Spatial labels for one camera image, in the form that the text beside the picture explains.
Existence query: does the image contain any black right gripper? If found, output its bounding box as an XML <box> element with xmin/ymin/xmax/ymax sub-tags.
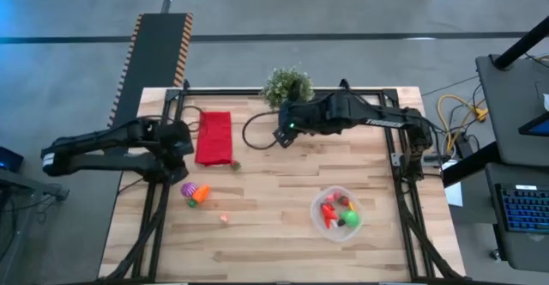
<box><xmin>273</xmin><ymin>98</ymin><xmax>331</xmax><ymax>149</ymax></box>

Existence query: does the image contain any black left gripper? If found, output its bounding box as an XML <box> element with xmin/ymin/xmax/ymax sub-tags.
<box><xmin>148</xmin><ymin>119</ymin><xmax>195</xmax><ymax>185</ymax></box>

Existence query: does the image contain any orange toy carrot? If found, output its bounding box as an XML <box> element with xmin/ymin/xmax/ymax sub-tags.
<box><xmin>187</xmin><ymin>184</ymin><xmax>211</xmax><ymax>209</ymax></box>

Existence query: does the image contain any red toy chili pepper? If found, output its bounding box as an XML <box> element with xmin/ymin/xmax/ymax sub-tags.
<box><xmin>320</xmin><ymin>202</ymin><xmax>339</xmax><ymax>229</ymax></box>

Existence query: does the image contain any clear plastic tupperware bowl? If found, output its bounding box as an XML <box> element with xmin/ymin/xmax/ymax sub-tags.
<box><xmin>309</xmin><ymin>185</ymin><xmax>365</xmax><ymax>244</ymax></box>

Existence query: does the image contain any red folded cloth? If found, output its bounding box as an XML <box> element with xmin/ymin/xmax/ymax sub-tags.
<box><xmin>194</xmin><ymin>111</ymin><xmax>235</xmax><ymax>167</ymax></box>

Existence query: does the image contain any small potted green plant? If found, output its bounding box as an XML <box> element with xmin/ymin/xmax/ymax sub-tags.
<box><xmin>260</xmin><ymin>66</ymin><xmax>316</xmax><ymax>110</ymax></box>

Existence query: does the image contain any black striped-edge floor mat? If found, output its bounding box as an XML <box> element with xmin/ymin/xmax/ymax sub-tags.
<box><xmin>109</xmin><ymin>13</ymin><xmax>194</xmax><ymax>125</ymax></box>

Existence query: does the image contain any grey side stand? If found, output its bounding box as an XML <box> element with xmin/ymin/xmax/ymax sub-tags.
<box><xmin>0</xmin><ymin>168</ymin><xmax>69</xmax><ymax>203</ymax></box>

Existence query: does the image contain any blue-lit dark device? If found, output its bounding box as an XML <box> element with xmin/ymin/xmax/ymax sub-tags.
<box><xmin>0</xmin><ymin>146</ymin><xmax>25</xmax><ymax>173</ymax></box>

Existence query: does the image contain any white paper sheet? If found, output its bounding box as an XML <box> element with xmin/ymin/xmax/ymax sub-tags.
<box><xmin>443</xmin><ymin>159</ymin><xmax>464</xmax><ymax>208</ymax></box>

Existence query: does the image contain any black desk support bar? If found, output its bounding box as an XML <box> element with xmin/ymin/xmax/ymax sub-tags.
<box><xmin>440</xmin><ymin>141</ymin><xmax>501</xmax><ymax>188</ymax></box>

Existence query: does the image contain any grey desk top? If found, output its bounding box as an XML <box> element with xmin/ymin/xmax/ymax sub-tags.
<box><xmin>474</xmin><ymin>54</ymin><xmax>549</xmax><ymax>168</ymax></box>

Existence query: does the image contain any backlit black keyboard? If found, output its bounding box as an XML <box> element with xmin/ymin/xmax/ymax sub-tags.
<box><xmin>495</xmin><ymin>184</ymin><xmax>549</xmax><ymax>234</ymax></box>

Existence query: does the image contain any dark tablet with blue screen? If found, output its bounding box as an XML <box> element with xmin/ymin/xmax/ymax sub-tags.
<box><xmin>517</xmin><ymin>112</ymin><xmax>549</xmax><ymax>138</ymax></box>

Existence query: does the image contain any black slanted pole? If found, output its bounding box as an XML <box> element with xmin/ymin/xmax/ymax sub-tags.
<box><xmin>492</xmin><ymin>16</ymin><xmax>549</xmax><ymax>71</ymax></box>

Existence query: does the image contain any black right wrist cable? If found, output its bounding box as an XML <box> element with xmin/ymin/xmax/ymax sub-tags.
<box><xmin>241</xmin><ymin>111</ymin><xmax>284</xmax><ymax>151</ymax></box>

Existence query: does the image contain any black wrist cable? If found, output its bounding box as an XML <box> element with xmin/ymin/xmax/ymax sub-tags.
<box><xmin>179</xmin><ymin>104</ymin><xmax>205</xmax><ymax>134</ymax></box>
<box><xmin>241</xmin><ymin>111</ymin><xmax>284</xmax><ymax>151</ymax></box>

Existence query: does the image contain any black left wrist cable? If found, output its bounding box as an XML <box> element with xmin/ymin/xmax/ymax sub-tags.
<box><xmin>179</xmin><ymin>104</ymin><xmax>205</xmax><ymax>134</ymax></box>

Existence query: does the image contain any black metal table frame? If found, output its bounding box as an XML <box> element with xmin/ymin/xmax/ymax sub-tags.
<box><xmin>98</xmin><ymin>78</ymin><xmax>467</xmax><ymax>285</ymax></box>

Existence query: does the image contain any yellow cable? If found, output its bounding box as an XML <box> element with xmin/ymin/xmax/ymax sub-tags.
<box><xmin>436</xmin><ymin>94</ymin><xmax>490</xmax><ymax>154</ymax></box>

